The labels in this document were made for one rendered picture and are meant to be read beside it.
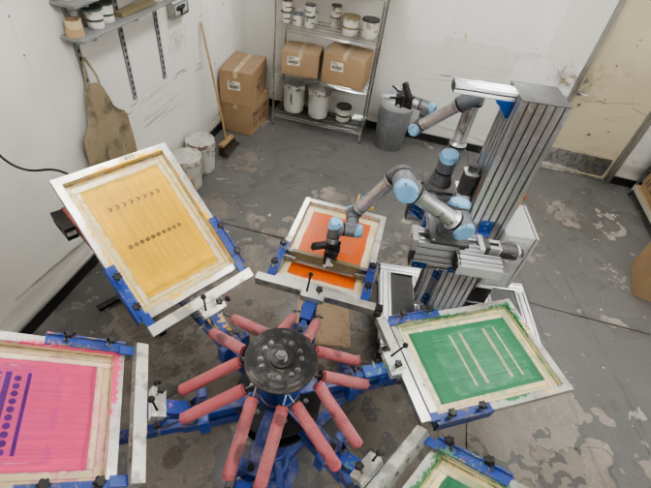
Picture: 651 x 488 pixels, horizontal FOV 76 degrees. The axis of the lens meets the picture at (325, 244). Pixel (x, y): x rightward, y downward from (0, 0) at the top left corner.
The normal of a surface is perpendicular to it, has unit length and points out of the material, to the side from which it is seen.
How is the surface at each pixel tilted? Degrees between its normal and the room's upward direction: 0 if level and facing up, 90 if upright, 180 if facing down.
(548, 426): 0
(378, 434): 0
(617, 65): 90
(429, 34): 90
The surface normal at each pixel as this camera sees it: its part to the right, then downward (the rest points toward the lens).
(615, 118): -0.25, 0.66
